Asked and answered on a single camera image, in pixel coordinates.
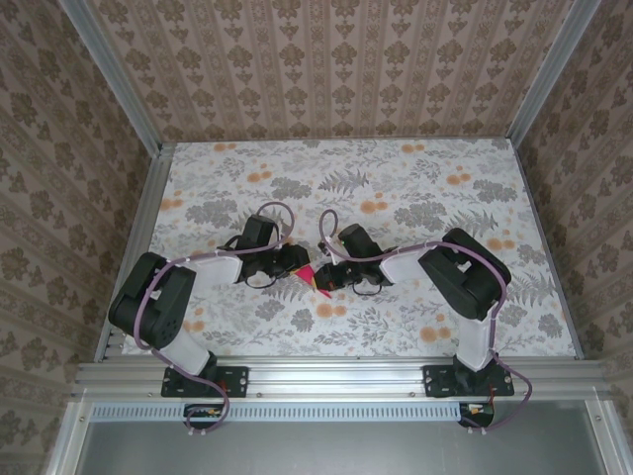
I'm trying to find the grey metal sheet panel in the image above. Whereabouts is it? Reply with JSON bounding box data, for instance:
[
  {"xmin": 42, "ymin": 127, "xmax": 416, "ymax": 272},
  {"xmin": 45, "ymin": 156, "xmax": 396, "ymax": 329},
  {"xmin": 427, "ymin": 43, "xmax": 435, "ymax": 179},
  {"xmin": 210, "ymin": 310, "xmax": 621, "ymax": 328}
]
[{"xmin": 73, "ymin": 420, "xmax": 609, "ymax": 475}]

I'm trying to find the black power connector module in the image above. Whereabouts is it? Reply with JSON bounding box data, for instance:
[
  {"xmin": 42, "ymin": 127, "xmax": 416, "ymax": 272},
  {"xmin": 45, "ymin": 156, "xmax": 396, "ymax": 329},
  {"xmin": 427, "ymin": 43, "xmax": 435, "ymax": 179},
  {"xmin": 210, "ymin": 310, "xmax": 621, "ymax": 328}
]
[{"xmin": 457, "ymin": 401, "xmax": 496, "ymax": 429}]

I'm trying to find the aluminium frame cross rail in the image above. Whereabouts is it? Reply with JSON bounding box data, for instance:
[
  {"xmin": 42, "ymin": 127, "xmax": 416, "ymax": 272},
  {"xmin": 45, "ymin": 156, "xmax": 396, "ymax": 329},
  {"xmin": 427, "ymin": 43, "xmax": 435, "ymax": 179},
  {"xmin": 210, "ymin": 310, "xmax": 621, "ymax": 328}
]
[{"xmin": 71, "ymin": 359, "xmax": 614, "ymax": 401}]

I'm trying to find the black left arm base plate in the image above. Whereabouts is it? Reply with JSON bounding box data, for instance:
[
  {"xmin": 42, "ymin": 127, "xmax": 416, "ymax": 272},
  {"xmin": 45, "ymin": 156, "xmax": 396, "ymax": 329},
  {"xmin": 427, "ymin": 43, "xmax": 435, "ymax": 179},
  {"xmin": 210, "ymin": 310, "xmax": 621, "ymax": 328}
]
[{"xmin": 161, "ymin": 364, "xmax": 249, "ymax": 399}]

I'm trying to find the grey slotted cable duct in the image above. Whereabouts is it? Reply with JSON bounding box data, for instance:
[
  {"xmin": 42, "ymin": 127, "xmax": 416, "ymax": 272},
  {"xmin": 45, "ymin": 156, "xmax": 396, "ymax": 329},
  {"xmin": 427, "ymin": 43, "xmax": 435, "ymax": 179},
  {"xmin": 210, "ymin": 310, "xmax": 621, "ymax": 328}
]
[{"xmin": 91, "ymin": 401, "xmax": 496, "ymax": 422}]

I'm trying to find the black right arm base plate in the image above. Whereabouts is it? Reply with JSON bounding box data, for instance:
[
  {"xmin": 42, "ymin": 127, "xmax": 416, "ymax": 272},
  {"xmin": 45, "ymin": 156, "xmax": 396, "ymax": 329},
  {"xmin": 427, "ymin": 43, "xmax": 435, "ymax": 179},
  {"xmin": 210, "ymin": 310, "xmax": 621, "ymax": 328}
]
[{"xmin": 423, "ymin": 364, "xmax": 515, "ymax": 399}]

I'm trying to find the aluminium table side rail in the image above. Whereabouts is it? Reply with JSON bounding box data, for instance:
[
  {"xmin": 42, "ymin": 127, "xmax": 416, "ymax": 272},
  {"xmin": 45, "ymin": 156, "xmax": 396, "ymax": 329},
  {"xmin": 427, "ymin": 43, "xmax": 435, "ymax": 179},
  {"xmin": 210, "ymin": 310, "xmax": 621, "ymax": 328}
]
[{"xmin": 93, "ymin": 142, "xmax": 174, "ymax": 362}]

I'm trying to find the aluminium frame post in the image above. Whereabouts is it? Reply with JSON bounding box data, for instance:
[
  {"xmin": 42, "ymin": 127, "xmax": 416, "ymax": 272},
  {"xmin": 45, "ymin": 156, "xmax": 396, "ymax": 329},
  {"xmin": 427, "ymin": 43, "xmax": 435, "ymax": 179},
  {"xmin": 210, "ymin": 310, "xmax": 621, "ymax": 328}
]
[
  {"xmin": 61, "ymin": 0, "xmax": 164, "ymax": 154},
  {"xmin": 506, "ymin": 0, "xmax": 594, "ymax": 143}
]

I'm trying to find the aluminium panel frame bar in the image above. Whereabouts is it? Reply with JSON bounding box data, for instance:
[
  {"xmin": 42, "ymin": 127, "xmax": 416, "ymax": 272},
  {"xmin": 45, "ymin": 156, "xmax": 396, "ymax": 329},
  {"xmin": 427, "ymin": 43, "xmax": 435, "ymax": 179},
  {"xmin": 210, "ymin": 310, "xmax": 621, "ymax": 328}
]
[
  {"xmin": 46, "ymin": 400, "xmax": 93, "ymax": 475},
  {"xmin": 583, "ymin": 399, "xmax": 627, "ymax": 475}
]

